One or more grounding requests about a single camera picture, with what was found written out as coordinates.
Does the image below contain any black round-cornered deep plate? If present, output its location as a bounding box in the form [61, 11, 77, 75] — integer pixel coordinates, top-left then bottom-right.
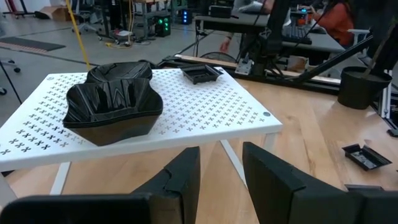
[84, 60, 154, 84]

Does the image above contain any black box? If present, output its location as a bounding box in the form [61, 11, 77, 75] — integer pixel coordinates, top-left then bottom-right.
[210, 5, 233, 19]

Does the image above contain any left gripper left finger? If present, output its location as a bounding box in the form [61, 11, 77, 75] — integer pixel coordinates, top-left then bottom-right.
[0, 146, 201, 224]

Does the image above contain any black device with blue lights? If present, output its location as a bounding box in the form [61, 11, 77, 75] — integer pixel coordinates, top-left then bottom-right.
[181, 8, 193, 26]

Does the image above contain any office chair base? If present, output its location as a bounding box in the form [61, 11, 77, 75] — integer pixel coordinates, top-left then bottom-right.
[0, 57, 22, 74]

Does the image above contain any person's hand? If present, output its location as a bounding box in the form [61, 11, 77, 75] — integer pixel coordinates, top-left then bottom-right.
[219, 36, 233, 54]

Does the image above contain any black wavy-rim deep plate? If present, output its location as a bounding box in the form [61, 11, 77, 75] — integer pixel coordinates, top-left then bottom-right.
[62, 104, 164, 126]
[63, 107, 164, 147]
[63, 105, 164, 128]
[62, 77, 165, 125]

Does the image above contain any gray office desk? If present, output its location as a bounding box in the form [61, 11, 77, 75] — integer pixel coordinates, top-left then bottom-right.
[194, 14, 346, 54]

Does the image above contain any person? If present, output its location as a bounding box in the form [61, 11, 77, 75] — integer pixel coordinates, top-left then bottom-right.
[226, 0, 276, 43]
[310, 0, 355, 47]

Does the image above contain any gray office chair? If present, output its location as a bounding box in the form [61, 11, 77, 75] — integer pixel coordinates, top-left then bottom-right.
[71, 12, 100, 35]

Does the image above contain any white perforated metal shelf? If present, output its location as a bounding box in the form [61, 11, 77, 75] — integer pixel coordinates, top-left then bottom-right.
[0, 66, 284, 206]

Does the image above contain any black keyboard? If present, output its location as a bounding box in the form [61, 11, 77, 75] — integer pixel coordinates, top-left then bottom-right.
[281, 25, 313, 45]

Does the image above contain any brown cardboard box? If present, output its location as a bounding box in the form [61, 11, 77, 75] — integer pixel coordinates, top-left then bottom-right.
[34, 5, 73, 22]

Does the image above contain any white chair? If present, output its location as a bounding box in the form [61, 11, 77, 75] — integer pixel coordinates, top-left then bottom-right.
[347, 28, 371, 60]

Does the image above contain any black aluminium table frame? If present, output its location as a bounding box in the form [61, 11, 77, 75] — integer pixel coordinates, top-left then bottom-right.
[157, 30, 398, 138]

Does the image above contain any yellow hanging cable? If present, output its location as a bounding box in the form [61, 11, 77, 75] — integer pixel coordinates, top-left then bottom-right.
[64, 0, 91, 72]

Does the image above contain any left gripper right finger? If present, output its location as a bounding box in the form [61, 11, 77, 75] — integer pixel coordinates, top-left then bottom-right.
[242, 141, 398, 224]

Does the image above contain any black plant pot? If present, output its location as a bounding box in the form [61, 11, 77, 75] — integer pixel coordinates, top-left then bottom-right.
[337, 65, 393, 110]

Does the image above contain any dark floor mat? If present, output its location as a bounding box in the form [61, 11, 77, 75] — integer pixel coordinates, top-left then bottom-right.
[0, 36, 67, 53]

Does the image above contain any small black square plate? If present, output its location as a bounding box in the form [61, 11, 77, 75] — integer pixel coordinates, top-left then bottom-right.
[341, 143, 393, 172]
[344, 184, 386, 192]
[179, 63, 224, 85]

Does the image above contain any black wire fan guard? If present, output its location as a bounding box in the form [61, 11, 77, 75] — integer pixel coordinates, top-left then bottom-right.
[198, 52, 238, 64]

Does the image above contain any computer tower with green lights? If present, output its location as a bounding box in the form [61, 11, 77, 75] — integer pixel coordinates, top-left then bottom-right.
[154, 14, 172, 38]

